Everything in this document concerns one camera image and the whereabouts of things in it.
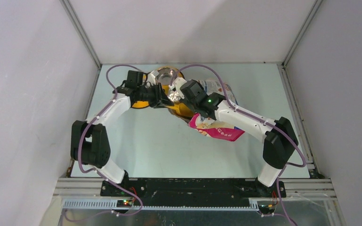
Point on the aluminium right corner post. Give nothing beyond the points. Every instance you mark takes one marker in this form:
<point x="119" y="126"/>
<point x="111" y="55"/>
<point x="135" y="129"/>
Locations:
<point x="302" y="31"/>

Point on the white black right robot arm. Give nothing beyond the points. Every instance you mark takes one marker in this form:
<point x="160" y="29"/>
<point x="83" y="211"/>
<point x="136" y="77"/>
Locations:
<point x="278" y="136"/>

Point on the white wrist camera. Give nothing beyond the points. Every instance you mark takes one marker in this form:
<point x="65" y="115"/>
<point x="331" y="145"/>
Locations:
<point x="152" y="77"/>
<point x="177" y="84"/>

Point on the colourful cat food bag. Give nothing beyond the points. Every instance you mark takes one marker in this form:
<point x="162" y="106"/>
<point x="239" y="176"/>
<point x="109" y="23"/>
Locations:
<point x="207" y="126"/>

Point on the yellow plastic food scoop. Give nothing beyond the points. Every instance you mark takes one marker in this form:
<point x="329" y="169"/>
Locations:
<point x="180" y="110"/>

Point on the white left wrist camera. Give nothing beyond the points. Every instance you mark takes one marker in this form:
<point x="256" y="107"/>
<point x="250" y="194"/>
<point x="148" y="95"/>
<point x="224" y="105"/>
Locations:
<point x="152" y="77"/>

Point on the aluminium front frame rail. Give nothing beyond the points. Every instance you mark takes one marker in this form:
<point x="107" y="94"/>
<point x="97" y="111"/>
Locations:
<point x="308" y="202"/>

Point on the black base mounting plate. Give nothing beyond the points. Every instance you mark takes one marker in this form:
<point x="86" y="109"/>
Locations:
<point x="193" y="192"/>

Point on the aluminium corner post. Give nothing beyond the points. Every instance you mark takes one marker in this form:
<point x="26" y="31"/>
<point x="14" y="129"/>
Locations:
<point x="302" y="31"/>
<point x="74" y="19"/>

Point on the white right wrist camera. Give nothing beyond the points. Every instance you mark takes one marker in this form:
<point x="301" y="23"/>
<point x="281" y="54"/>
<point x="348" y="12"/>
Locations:
<point x="177" y="84"/>

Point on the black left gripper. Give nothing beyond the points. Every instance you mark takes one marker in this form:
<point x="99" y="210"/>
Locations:
<point x="160" y="100"/>

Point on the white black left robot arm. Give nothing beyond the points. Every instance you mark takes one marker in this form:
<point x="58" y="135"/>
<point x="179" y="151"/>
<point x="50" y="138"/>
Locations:
<point x="89" y="139"/>

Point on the aluminium left corner post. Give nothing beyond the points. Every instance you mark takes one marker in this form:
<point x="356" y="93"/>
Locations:
<point x="74" y="19"/>

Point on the yellow double pet bowl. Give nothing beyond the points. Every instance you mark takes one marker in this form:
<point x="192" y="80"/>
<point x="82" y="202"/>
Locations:
<point x="166" y="73"/>

